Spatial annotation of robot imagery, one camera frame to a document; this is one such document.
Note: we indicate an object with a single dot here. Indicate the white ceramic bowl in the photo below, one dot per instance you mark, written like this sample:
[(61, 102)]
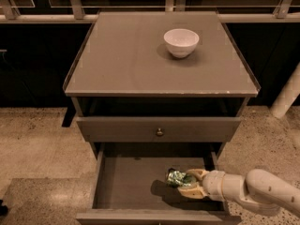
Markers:
[(181, 42)]

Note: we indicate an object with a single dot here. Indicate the closed top grey drawer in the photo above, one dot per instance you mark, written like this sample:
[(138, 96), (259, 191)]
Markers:
[(143, 129)]

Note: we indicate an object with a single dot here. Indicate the round brass drawer knob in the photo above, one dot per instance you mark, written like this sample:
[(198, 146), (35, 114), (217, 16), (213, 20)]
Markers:
[(160, 132)]

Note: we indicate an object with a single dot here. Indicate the crushed green can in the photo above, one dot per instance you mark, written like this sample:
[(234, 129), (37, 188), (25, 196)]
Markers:
[(177, 179)]

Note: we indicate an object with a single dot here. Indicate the metal window railing frame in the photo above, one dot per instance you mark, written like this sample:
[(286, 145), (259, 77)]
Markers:
[(83, 11)]

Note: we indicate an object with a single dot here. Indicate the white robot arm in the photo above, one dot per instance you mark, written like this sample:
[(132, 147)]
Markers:
[(259, 191)]

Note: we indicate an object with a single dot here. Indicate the open middle grey drawer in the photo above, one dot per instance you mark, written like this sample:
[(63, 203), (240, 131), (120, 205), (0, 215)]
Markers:
[(131, 190)]

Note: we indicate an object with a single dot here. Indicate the grey wooden drawer cabinet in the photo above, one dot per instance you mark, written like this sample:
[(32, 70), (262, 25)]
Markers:
[(125, 70)]

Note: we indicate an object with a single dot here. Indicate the black object at floor edge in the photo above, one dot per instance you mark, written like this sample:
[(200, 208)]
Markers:
[(3, 209)]

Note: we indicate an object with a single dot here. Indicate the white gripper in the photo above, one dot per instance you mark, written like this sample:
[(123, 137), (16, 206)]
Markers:
[(213, 184)]

